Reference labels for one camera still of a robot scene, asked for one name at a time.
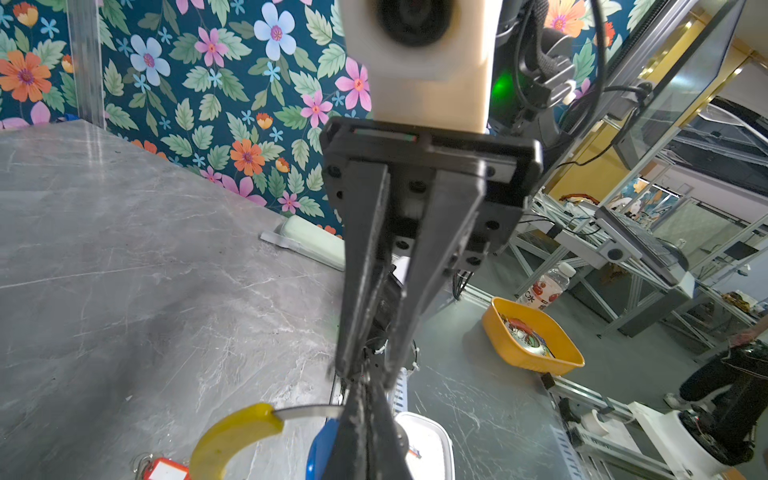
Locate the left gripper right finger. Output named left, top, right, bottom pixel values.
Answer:
left=367, top=379, right=412, bottom=480

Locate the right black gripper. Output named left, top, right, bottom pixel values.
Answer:
left=320, top=117, right=543, bottom=390

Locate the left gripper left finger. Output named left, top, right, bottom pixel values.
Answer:
left=322, top=381, right=368, bottom=480

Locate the blue capped key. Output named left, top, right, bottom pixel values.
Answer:
left=305, top=419, right=340, bottom=480

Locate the grey yellow keyring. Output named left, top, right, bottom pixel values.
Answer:
left=189, top=403, right=343, bottom=480

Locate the red capped key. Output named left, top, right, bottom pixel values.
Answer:
left=133, top=453, right=190, bottom=480

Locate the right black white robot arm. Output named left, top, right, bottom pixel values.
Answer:
left=319, top=1, right=575, bottom=387

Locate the white square device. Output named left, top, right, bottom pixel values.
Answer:
left=395, top=412, right=455, bottom=480

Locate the pale green sponge block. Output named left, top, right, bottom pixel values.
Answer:
left=260, top=216, right=345, bottom=271

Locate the plastic drink bottle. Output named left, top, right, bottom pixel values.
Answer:
left=516, top=262, right=576, bottom=310

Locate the yellow bowl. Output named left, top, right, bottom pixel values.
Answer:
left=482, top=297, right=585, bottom=376

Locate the black monitor screen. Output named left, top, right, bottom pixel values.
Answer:
left=613, top=0, right=745, bottom=169

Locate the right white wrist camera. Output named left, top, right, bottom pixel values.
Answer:
left=339, top=1, right=502, bottom=133

